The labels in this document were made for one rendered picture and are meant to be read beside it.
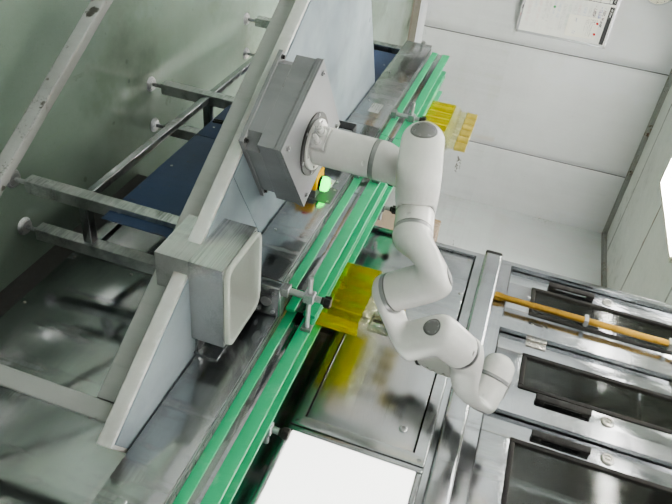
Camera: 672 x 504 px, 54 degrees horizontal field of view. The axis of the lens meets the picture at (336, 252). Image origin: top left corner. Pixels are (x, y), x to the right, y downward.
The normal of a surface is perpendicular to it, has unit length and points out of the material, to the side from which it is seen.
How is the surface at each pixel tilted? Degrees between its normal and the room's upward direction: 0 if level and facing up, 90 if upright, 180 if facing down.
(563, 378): 90
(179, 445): 90
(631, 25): 90
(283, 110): 90
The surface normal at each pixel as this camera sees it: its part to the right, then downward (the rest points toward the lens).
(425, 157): 0.09, -0.62
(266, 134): -0.08, -0.38
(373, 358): 0.08, -0.78
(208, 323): -0.32, 0.56
